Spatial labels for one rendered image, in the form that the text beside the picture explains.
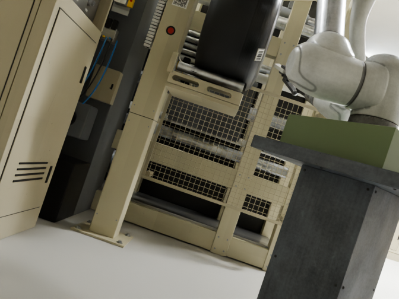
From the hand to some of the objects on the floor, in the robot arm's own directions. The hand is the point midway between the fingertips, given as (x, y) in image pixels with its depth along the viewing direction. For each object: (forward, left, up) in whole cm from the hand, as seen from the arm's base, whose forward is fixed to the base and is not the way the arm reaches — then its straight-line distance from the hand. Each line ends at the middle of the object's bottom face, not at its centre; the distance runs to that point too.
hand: (281, 68), depth 204 cm
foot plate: (+68, +13, -96) cm, 118 cm away
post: (+68, +13, -96) cm, 118 cm away
